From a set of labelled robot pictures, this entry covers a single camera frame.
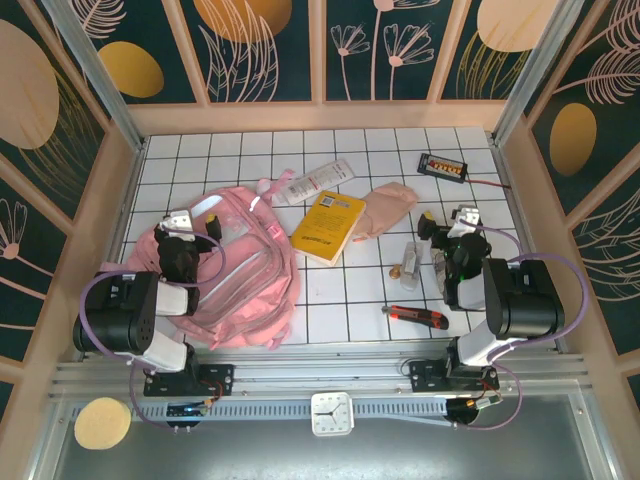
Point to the white patterned item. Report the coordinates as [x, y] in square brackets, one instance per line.
[439, 275]

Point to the clear plastic bottle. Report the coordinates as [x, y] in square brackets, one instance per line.
[411, 265]

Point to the beige fabric pencil case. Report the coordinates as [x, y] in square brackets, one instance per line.
[390, 205]

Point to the pink backpack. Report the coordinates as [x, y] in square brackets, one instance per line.
[250, 280]

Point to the yellow book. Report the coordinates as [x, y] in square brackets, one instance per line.
[327, 225]

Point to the white tube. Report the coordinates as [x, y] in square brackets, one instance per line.
[320, 179]

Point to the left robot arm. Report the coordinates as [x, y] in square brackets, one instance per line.
[125, 310]

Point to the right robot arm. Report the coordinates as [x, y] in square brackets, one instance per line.
[525, 300]

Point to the small brown wooden piece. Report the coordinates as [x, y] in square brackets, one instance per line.
[396, 272]

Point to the black circuit board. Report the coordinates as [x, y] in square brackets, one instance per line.
[442, 167]

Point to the red black utility knife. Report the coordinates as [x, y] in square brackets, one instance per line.
[415, 316]

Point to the small controller module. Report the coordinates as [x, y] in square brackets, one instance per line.
[482, 402]
[187, 410]

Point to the yellow round sponge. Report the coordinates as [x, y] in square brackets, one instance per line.
[102, 422]

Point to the white square clock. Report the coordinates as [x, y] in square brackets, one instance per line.
[332, 414]

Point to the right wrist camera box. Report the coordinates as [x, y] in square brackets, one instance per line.
[466, 219]

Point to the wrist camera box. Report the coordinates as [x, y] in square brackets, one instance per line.
[176, 221]
[466, 219]

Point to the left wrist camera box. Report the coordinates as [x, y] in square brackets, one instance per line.
[176, 221]

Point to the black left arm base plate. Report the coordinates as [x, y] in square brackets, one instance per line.
[220, 377]

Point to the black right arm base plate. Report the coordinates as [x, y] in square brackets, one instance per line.
[425, 375]

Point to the aluminium table rail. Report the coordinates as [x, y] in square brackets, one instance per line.
[320, 372]

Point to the aluminium frame post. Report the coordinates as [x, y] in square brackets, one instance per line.
[532, 75]
[102, 85]

